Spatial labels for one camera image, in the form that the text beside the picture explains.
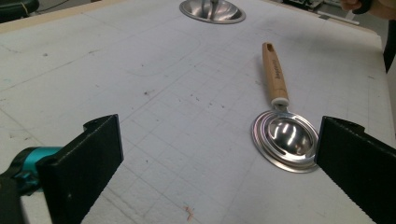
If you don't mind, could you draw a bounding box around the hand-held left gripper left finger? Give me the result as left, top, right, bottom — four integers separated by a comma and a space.
36, 114, 124, 224

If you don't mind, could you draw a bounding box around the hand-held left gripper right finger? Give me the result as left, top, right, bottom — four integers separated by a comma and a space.
314, 116, 396, 224

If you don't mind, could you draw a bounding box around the steel skimmer spoon wooden handle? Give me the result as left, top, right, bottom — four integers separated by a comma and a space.
251, 42, 320, 175

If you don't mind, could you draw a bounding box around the white and black equipment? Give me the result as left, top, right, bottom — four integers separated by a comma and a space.
281, 0, 361, 26

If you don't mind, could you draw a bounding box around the dark rounded object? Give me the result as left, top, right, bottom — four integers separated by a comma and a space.
0, 0, 41, 24

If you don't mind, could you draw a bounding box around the steel bowl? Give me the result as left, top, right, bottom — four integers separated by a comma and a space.
179, 0, 247, 25

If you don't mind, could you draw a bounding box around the teal and black tool handle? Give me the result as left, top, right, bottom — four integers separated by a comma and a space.
8, 146, 64, 196

